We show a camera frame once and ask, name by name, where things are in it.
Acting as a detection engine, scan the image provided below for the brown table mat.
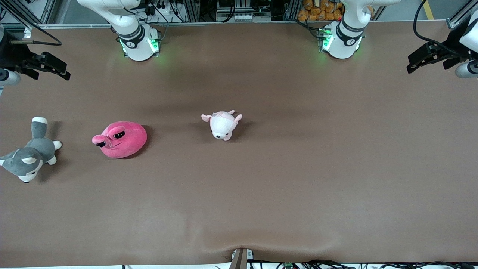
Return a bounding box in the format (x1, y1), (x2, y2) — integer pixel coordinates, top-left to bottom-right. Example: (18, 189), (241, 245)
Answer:
(0, 21), (478, 268)

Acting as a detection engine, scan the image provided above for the pile of orange plush toys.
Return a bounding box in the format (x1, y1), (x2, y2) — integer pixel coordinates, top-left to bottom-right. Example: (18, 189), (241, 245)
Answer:
(297, 0), (344, 22)

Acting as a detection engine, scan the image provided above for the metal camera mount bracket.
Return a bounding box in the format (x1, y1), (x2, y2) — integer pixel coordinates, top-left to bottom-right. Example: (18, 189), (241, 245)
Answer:
(229, 247), (254, 269)

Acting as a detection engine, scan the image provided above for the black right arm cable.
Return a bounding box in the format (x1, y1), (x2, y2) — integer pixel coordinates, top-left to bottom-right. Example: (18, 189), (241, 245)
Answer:
(0, 4), (62, 46)

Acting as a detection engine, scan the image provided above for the aluminium frame profile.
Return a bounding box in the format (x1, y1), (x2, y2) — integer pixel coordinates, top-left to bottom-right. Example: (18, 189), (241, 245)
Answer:
(446, 0), (478, 29)
(0, 0), (57, 30)

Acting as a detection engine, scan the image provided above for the bundle of black cables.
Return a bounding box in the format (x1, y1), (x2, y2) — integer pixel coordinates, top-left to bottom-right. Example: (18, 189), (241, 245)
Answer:
(258, 259), (478, 269)

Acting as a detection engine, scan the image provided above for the pale pink white plush animal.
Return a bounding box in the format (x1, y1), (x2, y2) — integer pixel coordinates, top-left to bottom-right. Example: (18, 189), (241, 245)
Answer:
(201, 110), (243, 142)

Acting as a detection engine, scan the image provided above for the round hot pink plush toy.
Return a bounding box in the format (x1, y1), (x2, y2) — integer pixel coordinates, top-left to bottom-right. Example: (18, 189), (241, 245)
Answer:
(92, 121), (148, 159)

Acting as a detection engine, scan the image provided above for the grey white husky plush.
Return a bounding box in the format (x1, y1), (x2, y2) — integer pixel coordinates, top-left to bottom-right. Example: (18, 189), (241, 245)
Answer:
(0, 117), (63, 183)

